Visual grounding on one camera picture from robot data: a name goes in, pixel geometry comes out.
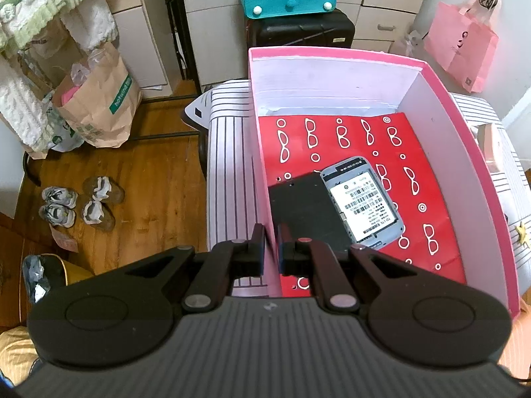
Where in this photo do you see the crumpled clear plastic bag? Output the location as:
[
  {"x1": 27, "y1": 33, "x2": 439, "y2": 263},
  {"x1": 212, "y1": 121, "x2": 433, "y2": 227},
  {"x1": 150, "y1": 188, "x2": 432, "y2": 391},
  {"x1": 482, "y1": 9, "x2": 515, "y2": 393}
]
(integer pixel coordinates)
[{"x1": 390, "y1": 29, "x2": 428, "y2": 56}]

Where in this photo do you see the brown shoe with paper stuffing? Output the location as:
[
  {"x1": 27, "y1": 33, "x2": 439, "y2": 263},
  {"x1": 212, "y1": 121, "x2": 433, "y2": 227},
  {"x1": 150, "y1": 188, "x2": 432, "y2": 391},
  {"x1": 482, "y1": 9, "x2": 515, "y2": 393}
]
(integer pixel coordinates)
[{"x1": 81, "y1": 200, "x2": 116, "y2": 233}]

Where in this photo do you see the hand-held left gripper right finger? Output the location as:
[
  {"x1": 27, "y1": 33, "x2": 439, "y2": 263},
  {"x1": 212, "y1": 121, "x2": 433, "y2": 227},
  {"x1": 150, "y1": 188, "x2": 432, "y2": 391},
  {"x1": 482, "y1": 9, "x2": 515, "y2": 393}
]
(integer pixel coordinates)
[{"x1": 277, "y1": 223, "x2": 419, "y2": 314}]

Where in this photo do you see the grey portable router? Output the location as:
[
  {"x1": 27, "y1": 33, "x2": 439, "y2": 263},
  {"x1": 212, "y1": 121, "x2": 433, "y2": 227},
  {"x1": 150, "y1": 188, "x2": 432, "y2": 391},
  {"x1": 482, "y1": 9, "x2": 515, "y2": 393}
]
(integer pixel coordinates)
[{"x1": 319, "y1": 156, "x2": 406, "y2": 251}]

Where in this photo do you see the black flat cover plate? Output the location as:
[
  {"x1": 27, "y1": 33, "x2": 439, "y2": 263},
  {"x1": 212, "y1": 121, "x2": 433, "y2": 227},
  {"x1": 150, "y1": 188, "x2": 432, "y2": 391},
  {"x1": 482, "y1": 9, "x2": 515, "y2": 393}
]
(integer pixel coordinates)
[{"x1": 267, "y1": 173, "x2": 361, "y2": 253}]

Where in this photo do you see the yellow striped cloth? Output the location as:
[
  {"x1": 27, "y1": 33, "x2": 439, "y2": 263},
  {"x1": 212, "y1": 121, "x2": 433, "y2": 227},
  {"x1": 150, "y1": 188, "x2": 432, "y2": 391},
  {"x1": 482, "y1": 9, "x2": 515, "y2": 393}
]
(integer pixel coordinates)
[{"x1": 0, "y1": 325, "x2": 46, "y2": 386}]

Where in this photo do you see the pink storage box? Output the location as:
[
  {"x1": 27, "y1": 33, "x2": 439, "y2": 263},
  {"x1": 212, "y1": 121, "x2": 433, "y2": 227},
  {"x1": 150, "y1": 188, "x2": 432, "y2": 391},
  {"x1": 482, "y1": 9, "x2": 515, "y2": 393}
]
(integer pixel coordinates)
[{"x1": 248, "y1": 47, "x2": 521, "y2": 324}]

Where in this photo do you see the red glasses-print paper sheet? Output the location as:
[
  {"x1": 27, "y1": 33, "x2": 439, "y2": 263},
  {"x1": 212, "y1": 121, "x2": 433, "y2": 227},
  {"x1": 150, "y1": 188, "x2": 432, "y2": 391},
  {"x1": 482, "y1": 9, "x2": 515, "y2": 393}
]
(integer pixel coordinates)
[{"x1": 258, "y1": 112, "x2": 467, "y2": 299}]

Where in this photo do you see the brown paper bag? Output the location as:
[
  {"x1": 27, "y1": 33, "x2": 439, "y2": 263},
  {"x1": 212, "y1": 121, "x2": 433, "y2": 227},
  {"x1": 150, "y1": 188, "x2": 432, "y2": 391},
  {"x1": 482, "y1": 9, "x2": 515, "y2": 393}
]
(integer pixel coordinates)
[{"x1": 52, "y1": 41, "x2": 144, "y2": 149}]

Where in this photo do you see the striped table cloth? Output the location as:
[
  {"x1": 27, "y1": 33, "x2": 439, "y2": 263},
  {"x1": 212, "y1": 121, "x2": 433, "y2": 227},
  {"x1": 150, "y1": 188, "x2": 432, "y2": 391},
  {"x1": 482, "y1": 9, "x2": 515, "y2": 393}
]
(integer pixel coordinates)
[{"x1": 183, "y1": 79, "x2": 531, "y2": 299}]

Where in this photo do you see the white wardrobe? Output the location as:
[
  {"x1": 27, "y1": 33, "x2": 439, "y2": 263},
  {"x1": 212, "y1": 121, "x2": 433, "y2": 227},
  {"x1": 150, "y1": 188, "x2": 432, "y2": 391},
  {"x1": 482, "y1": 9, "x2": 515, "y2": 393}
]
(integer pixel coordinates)
[{"x1": 178, "y1": 0, "x2": 436, "y2": 96}]

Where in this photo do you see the cream knitted sweater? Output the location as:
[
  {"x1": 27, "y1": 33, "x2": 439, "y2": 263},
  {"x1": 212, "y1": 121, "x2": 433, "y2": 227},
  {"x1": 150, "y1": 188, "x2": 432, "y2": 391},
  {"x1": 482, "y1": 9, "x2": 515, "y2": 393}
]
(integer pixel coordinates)
[{"x1": 0, "y1": 0, "x2": 119, "y2": 146}]

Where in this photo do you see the crumpled grey plastic wrapper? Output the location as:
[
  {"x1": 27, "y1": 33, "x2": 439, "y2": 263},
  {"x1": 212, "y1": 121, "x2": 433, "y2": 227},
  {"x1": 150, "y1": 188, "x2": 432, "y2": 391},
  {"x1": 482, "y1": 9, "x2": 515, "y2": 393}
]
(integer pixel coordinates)
[{"x1": 23, "y1": 254, "x2": 52, "y2": 304}]

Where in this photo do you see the pair of brown shoes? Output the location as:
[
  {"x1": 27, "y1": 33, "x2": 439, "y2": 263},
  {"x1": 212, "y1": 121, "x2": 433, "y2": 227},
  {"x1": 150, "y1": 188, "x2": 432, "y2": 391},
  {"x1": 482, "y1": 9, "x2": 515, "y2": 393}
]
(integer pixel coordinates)
[{"x1": 83, "y1": 176, "x2": 125, "y2": 205}]

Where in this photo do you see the black hard-shell suitcase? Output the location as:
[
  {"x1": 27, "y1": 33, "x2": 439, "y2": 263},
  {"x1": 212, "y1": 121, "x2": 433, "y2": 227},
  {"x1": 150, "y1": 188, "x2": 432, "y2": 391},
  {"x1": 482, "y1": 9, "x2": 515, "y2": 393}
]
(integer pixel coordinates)
[{"x1": 246, "y1": 8, "x2": 356, "y2": 50}]

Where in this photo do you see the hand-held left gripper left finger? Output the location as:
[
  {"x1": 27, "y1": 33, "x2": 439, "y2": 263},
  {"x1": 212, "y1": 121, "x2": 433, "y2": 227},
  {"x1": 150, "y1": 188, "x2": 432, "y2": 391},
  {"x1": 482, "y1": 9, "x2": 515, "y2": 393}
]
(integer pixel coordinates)
[{"x1": 123, "y1": 223, "x2": 266, "y2": 315}]

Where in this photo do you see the grey sneaker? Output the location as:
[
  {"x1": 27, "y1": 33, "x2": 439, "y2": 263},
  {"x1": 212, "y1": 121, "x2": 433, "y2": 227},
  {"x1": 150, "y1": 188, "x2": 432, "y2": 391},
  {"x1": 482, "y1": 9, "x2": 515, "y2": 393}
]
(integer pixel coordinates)
[
  {"x1": 41, "y1": 186, "x2": 79, "y2": 209},
  {"x1": 38, "y1": 203, "x2": 76, "y2": 228}
]

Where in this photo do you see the black metal clothes rack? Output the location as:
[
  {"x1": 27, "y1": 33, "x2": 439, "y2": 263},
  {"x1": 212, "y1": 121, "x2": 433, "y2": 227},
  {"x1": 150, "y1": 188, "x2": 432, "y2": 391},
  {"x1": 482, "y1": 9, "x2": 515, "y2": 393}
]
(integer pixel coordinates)
[{"x1": 23, "y1": 0, "x2": 208, "y2": 183}]

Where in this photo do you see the pink paper shopping bag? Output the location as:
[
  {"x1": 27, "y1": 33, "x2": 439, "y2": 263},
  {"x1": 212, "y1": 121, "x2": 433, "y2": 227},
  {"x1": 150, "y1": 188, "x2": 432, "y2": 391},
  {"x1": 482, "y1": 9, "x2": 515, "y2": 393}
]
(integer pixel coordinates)
[{"x1": 424, "y1": 1, "x2": 499, "y2": 94}]

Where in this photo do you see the white and green plastic bag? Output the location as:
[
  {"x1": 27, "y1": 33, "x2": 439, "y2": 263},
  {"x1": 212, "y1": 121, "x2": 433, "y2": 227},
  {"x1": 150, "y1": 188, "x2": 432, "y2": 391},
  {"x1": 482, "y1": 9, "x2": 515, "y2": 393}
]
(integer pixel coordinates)
[{"x1": 41, "y1": 91, "x2": 86, "y2": 153}]

